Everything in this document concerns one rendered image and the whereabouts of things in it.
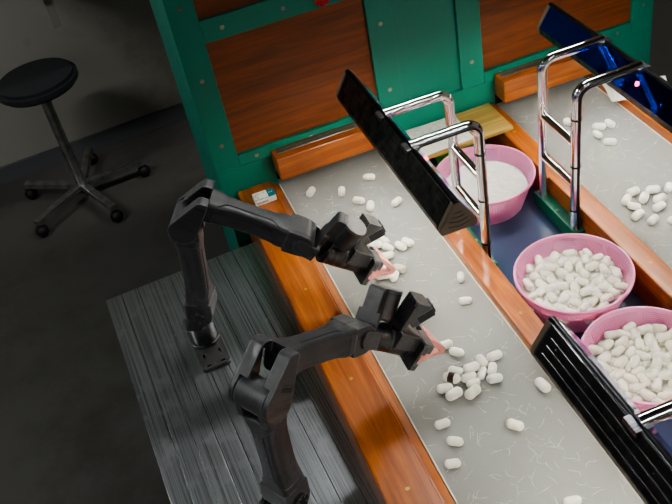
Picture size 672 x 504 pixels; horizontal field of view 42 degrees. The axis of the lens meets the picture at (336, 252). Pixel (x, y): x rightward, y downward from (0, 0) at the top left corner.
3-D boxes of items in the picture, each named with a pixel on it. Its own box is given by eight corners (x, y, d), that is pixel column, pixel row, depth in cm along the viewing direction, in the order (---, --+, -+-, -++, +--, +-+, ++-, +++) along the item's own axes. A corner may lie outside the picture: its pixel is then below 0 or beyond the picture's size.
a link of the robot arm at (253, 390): (286, 483, 170) (254, 364, 150) (312, 499, 166) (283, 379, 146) (265, 505, 166) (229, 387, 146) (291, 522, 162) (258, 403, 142)
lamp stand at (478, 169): (428, 301, 212) (407, 149, 183) (396, 254, 227) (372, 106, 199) (498, 274, 215) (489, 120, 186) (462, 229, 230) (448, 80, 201)
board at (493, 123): (405, 167, 240) (404, 164, 239) (384, 141, 251) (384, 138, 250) (513, 129, 245) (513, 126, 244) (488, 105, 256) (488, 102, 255)
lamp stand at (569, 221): (574, 245, 218) (576, 90, 190) (534, 203, 233) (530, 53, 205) (641, 220, 221) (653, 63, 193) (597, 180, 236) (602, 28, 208)
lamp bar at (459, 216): (441, 238, 173) (438, 209, 168) (336, 99, 220) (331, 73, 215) (478, 224, 174) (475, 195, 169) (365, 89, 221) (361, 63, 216)
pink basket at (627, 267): (584, 362, 190) (585, 331, 184) (490, 306, 207) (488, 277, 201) (657, 295, 201) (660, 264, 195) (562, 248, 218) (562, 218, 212)
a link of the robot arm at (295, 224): (320, 217, 193) (187, 171, 187) (317, 244, 186) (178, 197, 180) (301, 255, 200) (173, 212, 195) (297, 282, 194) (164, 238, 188)
